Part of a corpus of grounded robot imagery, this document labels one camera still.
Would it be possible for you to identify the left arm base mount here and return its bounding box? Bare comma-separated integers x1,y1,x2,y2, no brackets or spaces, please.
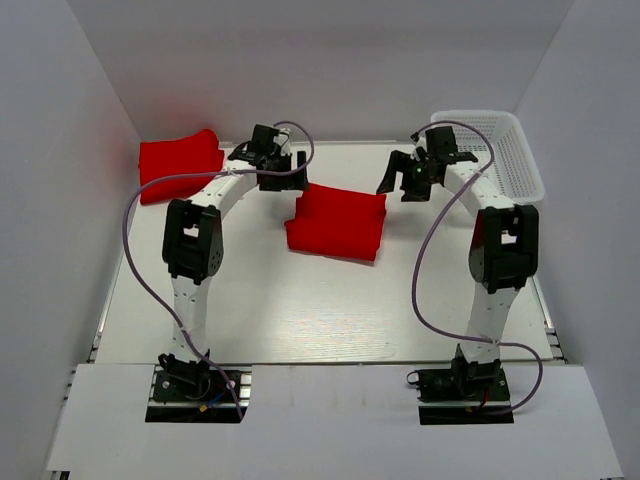
145,354,252,424

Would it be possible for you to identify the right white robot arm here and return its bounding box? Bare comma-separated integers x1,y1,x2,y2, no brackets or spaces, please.
376,120,539,399

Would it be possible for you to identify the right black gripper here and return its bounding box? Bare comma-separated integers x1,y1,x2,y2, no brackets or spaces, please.
377,150,438,202

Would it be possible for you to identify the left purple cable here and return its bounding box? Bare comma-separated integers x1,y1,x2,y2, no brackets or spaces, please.
122,119,316,421

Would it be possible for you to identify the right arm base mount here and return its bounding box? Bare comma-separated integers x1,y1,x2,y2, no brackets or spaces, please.
406,368,514,426

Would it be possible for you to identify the purple cable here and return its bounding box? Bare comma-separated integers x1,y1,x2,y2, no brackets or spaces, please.
409,123,545,414
122,119,316,421

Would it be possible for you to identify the white plastic basket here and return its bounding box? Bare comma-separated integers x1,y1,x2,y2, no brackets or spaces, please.
430,110,545,204

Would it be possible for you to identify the folded red t shirt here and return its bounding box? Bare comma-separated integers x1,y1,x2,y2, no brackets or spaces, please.
138,129,225,205

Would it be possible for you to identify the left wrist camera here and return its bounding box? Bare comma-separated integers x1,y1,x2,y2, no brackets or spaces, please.
274,128,291,156

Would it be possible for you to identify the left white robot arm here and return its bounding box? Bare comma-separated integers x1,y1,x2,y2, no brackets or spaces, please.
159,121,315,399

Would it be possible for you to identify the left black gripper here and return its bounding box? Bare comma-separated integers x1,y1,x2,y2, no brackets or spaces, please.
261,151,310,193

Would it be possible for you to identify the red t shirt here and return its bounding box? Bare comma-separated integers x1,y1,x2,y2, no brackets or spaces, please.
138,129,225,205
284,184,386,262

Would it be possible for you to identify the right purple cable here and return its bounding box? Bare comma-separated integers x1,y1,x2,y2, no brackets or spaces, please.
409,123,545,414

